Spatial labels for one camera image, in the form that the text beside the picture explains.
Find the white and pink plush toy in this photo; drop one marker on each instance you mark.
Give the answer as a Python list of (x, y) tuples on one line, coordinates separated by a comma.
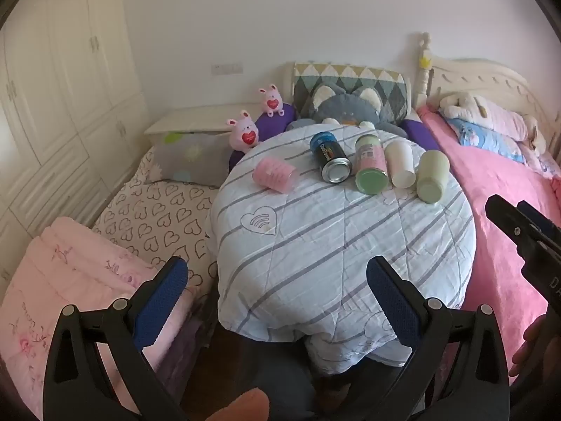
[(486, 112)]

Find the grey dotted pillow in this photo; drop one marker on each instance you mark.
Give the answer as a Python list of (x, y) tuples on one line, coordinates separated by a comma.
[(193, 158)]

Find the blue metal can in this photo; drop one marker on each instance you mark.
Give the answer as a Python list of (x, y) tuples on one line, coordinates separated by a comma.
[(329, 153)]

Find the white cup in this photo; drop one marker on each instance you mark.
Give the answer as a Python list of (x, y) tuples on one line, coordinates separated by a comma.
[(399, 162)]

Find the orange soft object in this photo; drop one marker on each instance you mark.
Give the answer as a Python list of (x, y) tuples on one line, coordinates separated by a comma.
[(243, 405)]

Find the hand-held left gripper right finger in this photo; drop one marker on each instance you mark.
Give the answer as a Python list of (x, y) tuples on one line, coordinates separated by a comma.
[(390, 298)]

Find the pink bunny plush toy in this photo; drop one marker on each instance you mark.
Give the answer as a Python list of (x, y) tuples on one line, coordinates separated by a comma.
[(243, 133), (271, 101)]

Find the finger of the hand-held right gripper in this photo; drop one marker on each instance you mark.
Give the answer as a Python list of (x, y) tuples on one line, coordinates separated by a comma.
[(541, 223), (510, 223)]

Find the white bedside cabinet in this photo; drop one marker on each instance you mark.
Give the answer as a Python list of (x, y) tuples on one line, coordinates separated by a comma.
[(193, 118)]

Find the person's right hand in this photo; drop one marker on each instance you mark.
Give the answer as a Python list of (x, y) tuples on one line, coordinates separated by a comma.
[(528, 346)]

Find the diamond patterned cushion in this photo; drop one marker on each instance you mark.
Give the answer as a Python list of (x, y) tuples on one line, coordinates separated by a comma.
[(350, 74)]

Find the folded pink quilt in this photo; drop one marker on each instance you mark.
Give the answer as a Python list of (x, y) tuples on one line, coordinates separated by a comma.
[(52, 280)]

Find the purple bolster pillow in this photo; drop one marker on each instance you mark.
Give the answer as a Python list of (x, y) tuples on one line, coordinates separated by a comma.
[(269, 125)]

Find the pale green cup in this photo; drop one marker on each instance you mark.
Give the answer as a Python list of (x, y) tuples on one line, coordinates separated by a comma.
[(431, 175)]

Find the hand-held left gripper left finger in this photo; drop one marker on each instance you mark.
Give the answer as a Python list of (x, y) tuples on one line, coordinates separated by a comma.
[(163, 298)]

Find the pink cup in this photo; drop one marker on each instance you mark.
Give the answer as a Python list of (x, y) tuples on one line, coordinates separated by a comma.
[(276, 174)]

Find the dark grey cloth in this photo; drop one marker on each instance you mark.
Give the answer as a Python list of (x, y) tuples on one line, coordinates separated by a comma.
[(276, 381)]

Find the heart print bed sheet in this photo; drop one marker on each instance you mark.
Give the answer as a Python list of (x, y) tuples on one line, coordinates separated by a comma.
[(162, 219)]

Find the white wardrobe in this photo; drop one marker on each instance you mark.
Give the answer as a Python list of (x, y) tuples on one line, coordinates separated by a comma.
[(57, 87)]

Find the green and pink can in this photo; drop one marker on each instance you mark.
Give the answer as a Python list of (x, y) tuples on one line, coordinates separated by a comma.
[(370, 162)]

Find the striped white quilt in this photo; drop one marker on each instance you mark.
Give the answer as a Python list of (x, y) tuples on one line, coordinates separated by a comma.
[(315, 245)]

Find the grey cat plush pillow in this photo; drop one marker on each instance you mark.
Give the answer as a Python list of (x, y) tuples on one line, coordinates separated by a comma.
[(346, 112)]

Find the blue cartoon pillow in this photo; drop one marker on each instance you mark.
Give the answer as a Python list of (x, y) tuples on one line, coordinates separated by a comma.
[(486, 140)]

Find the cream wooden bed headboard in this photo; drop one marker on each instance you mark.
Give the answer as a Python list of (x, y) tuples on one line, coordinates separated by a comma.
[(473, 74)]

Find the wall socket panel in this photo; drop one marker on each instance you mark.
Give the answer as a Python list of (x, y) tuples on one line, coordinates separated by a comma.
[(226, 68)]

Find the pink fleece blanket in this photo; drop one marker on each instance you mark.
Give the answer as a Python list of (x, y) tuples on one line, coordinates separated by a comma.
[(482, 180)]

